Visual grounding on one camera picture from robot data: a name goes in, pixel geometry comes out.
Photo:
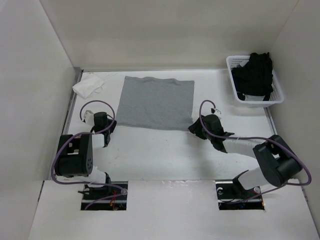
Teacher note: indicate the folded white tank top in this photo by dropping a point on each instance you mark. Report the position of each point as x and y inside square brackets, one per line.
[85, 88]

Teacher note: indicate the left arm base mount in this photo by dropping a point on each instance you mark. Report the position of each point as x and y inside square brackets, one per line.
[103, 198]

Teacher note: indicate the black tank tops pile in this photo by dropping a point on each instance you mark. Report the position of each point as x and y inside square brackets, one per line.
[255, 78]

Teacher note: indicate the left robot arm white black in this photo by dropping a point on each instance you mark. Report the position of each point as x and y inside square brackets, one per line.
[76, 160]

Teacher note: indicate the grey tank top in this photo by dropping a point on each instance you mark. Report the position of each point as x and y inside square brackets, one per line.
[158, 104]

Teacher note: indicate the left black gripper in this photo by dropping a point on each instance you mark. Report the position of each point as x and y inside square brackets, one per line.
[113, 127]

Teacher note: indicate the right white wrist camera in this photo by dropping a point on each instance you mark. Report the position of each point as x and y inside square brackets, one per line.
[216, 112]

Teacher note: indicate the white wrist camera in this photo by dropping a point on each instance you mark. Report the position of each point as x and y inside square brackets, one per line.
[88, 118]
[216, 112]

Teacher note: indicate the white plastic basket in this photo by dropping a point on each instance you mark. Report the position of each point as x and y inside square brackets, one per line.
[276, 96]

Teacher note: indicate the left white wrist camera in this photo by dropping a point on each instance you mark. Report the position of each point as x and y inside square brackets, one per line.
[88, 118]

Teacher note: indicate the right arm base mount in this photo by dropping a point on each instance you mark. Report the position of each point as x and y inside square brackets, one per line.
[232, 196]

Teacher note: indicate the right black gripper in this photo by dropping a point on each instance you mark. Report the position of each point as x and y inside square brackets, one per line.
[195, 128]

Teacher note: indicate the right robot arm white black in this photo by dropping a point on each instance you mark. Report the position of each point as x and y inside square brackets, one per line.
[275, 166]

